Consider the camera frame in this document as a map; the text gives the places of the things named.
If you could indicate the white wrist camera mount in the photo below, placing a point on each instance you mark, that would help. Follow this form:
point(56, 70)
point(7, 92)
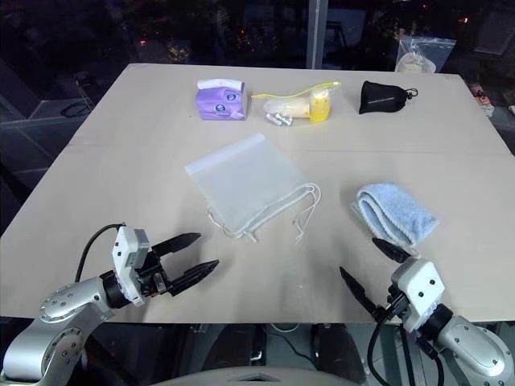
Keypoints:
point(418, 289)
point(126, 257)

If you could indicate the yellow clear zip pouch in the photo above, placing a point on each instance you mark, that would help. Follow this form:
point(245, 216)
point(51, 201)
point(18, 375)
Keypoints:
point(289, 106)

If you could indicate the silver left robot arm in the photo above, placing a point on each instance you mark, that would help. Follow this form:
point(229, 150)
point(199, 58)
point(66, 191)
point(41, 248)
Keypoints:
point(60, 317)

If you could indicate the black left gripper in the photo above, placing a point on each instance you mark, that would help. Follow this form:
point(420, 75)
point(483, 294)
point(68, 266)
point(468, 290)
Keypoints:
point(151, 277)

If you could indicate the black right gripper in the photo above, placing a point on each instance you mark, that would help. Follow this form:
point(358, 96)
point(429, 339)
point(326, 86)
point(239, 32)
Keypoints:
point(392, 311)

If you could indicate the clear blue-zip plastic bag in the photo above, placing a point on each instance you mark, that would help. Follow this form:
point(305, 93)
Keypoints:
point(426, 52)

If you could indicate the grey robot torso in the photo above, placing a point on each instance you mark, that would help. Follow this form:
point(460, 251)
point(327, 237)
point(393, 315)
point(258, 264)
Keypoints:
point(261, 380)

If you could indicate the light blue folded towel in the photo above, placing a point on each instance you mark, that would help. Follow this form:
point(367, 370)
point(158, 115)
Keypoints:
point(396, 211)

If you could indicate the grey window frame post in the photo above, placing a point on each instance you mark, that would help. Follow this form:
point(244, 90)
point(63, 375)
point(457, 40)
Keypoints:
point(318, 32)

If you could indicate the purple tissue pack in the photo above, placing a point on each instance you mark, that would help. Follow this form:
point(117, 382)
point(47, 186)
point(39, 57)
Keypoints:
point(221, 102)

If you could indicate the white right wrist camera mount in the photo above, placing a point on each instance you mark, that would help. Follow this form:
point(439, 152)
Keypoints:
point(418, 289)

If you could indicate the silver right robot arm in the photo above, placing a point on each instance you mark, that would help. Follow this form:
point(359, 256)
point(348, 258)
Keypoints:
point(470, 346)

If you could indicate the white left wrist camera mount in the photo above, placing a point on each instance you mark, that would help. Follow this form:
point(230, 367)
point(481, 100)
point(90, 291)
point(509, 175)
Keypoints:
point(126, 257)

